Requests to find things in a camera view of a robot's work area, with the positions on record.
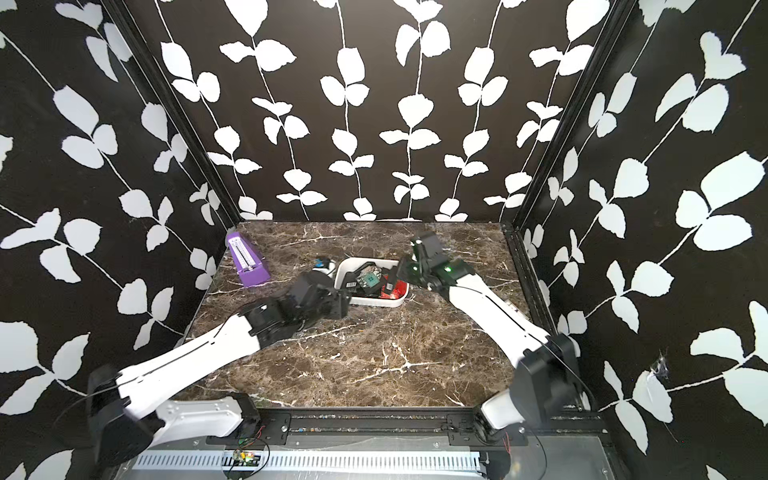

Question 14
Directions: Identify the orange red foil tea bag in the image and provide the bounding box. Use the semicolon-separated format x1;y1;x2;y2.
380;281;408;300

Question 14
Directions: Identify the green jasmine tea bag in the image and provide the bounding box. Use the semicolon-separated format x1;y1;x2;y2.
357;266;381;289

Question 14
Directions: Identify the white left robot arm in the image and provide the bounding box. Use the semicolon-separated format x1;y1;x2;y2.
86;270;350;467

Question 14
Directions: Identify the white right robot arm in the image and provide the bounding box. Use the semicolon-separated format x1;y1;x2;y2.
397;232;586;430

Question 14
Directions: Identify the white storage box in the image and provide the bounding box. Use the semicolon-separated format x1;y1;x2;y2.
334;257;410;308

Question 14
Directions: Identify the purple metronome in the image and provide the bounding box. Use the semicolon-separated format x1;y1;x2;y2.
226;232;271;287

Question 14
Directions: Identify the white cable duct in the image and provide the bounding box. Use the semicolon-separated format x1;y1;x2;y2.
132;450;486;475

